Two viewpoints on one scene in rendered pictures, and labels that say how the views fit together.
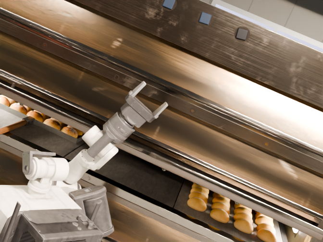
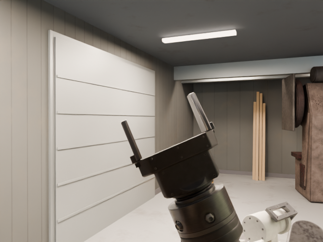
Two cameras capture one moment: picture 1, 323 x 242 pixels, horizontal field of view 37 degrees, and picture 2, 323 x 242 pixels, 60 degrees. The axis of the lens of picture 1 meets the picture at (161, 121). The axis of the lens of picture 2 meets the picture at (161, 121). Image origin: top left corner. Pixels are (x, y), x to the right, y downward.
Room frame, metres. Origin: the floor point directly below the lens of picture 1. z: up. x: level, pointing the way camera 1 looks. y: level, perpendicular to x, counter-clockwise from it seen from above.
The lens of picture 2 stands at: (1.99, 0.16, 1.73)
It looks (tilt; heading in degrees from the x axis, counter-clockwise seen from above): 0 degrees down; 194
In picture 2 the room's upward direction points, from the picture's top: straight up
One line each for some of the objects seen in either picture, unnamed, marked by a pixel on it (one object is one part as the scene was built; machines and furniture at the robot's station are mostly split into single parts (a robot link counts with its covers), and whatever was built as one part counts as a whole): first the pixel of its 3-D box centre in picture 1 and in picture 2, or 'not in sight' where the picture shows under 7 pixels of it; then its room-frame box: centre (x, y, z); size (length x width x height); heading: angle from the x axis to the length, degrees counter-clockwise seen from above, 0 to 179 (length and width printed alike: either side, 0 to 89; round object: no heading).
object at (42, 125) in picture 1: (44, 114); not in sight; (2.67, 0.63, 1.20); 0.55 x 0.36 x 0.03; 85
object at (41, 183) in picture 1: (45, 172); (266, 229); (1.28, 0.24, 1.46); 0.10 x 0.07 x 0.09; 140
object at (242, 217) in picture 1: (232, 202); not in sight; (2.53, -0.53, 1.21); 0.61 x 0.48 x 0.06; 175
